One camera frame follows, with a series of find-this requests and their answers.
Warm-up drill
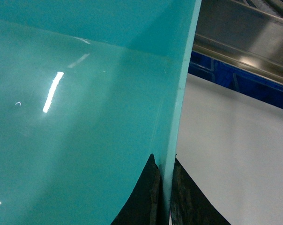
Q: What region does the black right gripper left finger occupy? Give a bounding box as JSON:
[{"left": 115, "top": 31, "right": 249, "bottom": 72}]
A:
[{"left": 112, "top": 154, "right": 160, "bottom": 225}]

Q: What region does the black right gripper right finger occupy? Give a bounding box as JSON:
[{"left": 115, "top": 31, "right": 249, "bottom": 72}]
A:
[{"left": 170, "top": 159, "right": 229, "bottom": 225}]

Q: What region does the light teal plastic bin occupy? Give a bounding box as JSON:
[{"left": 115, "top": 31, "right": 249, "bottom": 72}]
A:
[{"left": 0, "top": 0, "right": 201, "bottom": 225}]

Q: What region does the blue bin lower shelf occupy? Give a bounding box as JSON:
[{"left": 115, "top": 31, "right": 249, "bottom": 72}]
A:
[{"left": 188, "top": 51, "right": 283, "bottom": 109}]

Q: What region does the stainless steel shelf frame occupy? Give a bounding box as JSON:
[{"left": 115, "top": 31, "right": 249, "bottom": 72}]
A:
[{"left": 193, "top": 0, "right": 283, "bottom": 85}]

